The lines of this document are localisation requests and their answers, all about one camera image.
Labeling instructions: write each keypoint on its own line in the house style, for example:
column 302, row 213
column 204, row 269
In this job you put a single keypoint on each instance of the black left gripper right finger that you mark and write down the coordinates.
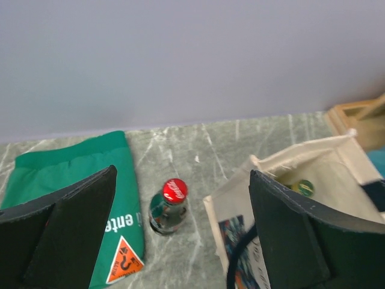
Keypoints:
column 306, row 244

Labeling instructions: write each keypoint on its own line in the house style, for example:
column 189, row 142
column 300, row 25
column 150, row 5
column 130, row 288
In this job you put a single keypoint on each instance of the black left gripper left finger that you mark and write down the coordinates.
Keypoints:
column 53, row 241

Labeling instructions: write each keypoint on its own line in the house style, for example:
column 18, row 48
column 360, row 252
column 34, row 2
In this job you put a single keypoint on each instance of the beige canvas tote bag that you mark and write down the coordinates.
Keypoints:
column 343, row 177

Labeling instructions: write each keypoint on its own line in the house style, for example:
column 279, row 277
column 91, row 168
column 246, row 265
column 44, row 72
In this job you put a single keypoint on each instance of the red cap cola bottle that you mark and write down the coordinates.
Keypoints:
column 168, row 207

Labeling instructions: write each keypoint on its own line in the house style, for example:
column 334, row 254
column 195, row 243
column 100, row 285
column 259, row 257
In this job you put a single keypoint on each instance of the green glass bottle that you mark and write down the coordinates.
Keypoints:
column 303, row 187

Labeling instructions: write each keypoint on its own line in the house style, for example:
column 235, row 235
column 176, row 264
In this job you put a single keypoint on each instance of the folded green t-shirt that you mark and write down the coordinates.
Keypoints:
column 38, row 173

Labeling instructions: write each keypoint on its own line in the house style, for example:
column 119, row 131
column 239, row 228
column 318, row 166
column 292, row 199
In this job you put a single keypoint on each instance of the teal hanging shirt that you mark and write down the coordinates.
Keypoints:
column 378, row 160

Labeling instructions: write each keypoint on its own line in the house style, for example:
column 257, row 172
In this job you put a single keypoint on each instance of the wooden clothes rack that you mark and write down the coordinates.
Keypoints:
column 364, row 119

